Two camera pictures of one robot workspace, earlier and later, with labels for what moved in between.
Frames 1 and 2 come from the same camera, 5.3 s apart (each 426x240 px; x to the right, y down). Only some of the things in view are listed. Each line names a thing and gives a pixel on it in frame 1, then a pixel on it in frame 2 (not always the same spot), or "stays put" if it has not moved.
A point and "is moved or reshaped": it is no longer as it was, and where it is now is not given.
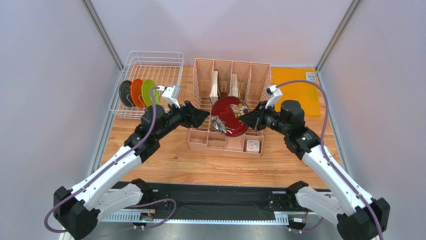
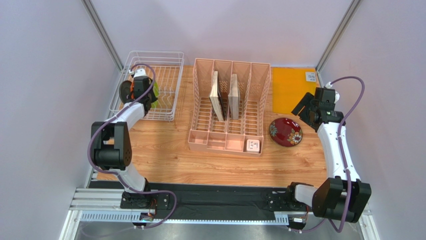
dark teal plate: [125, 93] stays put
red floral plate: [225, 116] is moved or reshaped
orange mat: [306, 93] stays put
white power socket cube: [253, 146] stays put
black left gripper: [196, 116] -> [154, 98]
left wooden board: [215, 95] stays put
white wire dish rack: [164, 67] stays put
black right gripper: [261, 116] -> [303, 104]
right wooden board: [234, 89] stays put
